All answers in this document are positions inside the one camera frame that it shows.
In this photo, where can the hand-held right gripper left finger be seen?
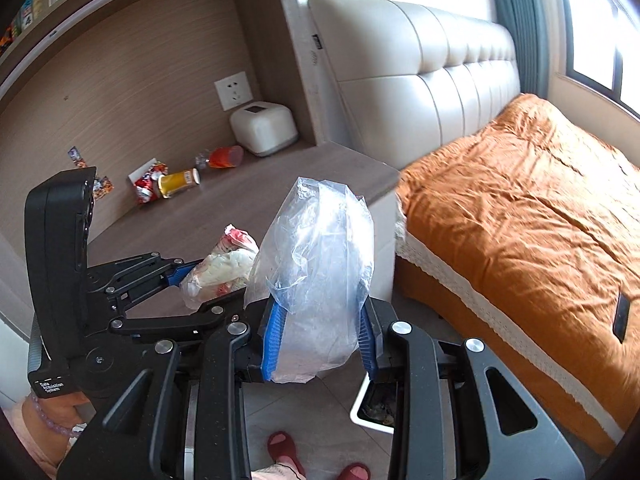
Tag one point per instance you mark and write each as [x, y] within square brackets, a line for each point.
[270, 340]

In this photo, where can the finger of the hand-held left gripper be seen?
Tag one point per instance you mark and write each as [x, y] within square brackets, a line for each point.
[175, 274]
[200, 317]

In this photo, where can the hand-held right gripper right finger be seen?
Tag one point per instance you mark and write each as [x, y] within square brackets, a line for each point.
[367, 340]

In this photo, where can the white red snack wrapper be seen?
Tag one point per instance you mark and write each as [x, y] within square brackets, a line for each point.
[225, 265]

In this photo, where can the white trash bin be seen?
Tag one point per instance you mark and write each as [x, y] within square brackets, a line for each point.
[370, 422]

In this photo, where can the clear plastic bag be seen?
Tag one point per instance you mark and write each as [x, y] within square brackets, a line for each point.
[320, 260]

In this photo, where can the person's left forearm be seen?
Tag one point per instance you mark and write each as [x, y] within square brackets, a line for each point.
[35, 440]

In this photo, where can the strip of cartoon stickers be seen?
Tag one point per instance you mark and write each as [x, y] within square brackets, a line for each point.
[77, 156]

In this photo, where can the red slipper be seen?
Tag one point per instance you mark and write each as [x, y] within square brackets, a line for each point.
[286, 447]
[355, 472]

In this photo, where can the crushed red label bottle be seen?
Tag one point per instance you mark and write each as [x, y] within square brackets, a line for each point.
[225, 156]

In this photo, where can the white tissue box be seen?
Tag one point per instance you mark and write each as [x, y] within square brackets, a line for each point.
[262, 127]

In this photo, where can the orange blanket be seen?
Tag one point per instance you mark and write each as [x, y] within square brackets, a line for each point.
[500, 210]

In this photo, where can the white light bar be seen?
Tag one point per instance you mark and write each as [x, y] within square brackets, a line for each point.
[75, 15]

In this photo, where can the number block calendar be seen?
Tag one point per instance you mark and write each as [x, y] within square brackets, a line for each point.
[29, 9]

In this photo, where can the black phone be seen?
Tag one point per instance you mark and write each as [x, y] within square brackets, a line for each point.
[622, 317]

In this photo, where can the cream padded headboard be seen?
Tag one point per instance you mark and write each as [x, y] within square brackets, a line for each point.
[400, 60]

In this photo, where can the grey blue curtain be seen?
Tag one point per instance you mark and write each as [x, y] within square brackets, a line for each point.
[525, 10]

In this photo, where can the window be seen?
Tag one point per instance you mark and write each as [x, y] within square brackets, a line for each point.
[600, 20]

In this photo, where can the white wall socket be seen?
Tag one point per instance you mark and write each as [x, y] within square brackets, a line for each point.
[235, 91]
[140, 170]

